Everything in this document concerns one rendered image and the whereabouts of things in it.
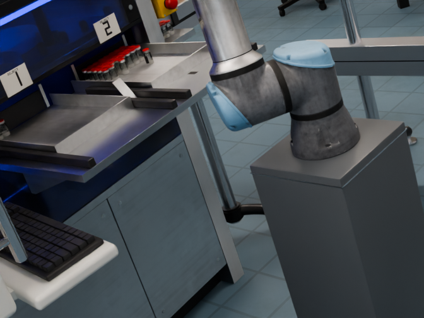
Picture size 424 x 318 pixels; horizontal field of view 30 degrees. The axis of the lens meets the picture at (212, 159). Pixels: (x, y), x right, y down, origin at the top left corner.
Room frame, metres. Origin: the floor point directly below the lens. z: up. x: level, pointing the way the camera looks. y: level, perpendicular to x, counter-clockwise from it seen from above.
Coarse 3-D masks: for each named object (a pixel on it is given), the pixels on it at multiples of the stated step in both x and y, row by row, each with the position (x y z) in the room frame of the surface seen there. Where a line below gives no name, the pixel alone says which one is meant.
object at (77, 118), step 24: (72, 96) 2.09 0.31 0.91; (96, 96) 2.01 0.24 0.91; (120, 96) 1.94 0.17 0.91; (48, 120) 2.05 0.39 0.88; (72, 120) 1.98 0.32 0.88; (96, 120) 1.84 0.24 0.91; (0, 144) 1.92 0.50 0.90; (24, 144) 1.84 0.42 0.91; (48, 144) 1.77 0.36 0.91; (72, 144) 1.77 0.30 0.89
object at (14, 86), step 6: (18, 66) 2.04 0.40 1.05; (24, 66) 2.05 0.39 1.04; (12, 72) 2.02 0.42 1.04; (18, 72) 2.03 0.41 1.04; (24, 72) 2.04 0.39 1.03; (0, 78) 1.99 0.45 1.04; (6, 78) 2.01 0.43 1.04; (12, 78) 2.02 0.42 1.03; (24, 78) 2.04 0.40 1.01; (30, 78) 2.05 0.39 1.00; (6, 84) 2.00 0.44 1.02; (12, 84) 2.01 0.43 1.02; (18, 84) 2.02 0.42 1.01; (24, 84) 2.03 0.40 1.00; (30, 84) 2.05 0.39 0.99; (6, 90) 2.00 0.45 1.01; (12, 90) 2.01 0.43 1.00; (18, 90) 2.02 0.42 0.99
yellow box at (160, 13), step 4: (152, 0) 2.41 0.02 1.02; (156, 0) 2.39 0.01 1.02; (160, 0) 2.40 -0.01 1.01; (164, 0) 2.41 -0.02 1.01; (156, 4) 2.40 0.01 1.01; (160, 4) 2.39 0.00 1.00; (164, 4) 2.40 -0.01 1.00; (156, 8) 2.40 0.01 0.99; (160, 8) 2.39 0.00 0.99; (164, 8) 2.40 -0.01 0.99; (176, 8) 2.43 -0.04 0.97; (156, 12) 2.41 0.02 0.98; (160, 12) 2.39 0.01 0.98; (164, 12) 2.40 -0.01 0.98; (168, 12) 2.41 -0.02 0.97; (172, 12) 2.42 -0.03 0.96; (156, 16) 2.41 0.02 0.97; (160, 16) 2.40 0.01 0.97; (164, 16) 2.39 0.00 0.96
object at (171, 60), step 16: (144, 48) 2.35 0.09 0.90; (160, 48) 2.30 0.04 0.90; (176, 48) 2.25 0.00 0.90; (192, 48) 2.20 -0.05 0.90; (144, 64) 2.25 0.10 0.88; (160, 64) 2.20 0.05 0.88; (176, 64) 2.04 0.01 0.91; (192, 64) 2.08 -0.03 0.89; (128, 80) 2.16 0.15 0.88; (144, 80) 2.11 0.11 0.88; (160, 80) 1.99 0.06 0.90
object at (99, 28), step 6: (108, 18) 2.26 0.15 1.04; (114, 18) 2.28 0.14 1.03; (96, 24) 2.23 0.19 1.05; (102, 24) 2.24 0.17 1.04; (114, 24) 2.27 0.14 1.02; (96, 30) 2.22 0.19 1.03; (102, 30) 2.24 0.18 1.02; (108, 30) 2.25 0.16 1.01; (114, 30) 2.26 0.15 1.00; (120, 30) 2.28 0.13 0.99; (102, 36) 2.23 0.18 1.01; (108, 36) 2.25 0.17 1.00; (102, 42) 2.23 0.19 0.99
